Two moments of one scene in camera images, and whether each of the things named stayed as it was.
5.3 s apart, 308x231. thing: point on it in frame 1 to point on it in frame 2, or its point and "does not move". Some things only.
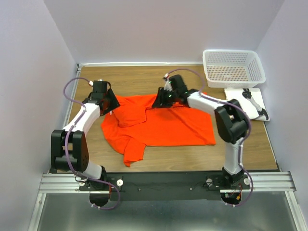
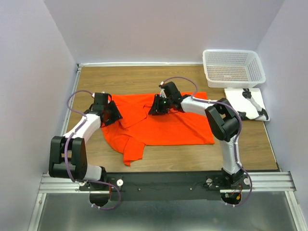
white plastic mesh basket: x=225 y=68 does not move
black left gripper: x=114 y=102 to x=116 y=115
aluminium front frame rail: x=67 y=183 does not move
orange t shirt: x=136 y=124 does not move
